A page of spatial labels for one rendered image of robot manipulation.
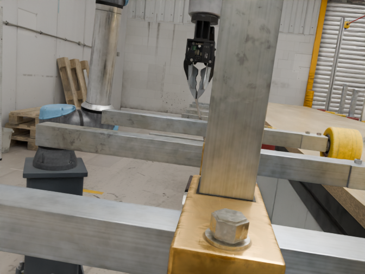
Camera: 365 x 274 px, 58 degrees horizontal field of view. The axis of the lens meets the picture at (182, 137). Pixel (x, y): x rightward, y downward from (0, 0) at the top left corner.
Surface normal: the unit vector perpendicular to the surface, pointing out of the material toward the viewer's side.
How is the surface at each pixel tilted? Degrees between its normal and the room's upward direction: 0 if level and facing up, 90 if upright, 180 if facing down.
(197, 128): 90
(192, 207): 0
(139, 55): 90
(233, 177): 90
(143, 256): 90
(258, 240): 0
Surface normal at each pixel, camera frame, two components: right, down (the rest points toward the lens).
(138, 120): -0.12, 0.16
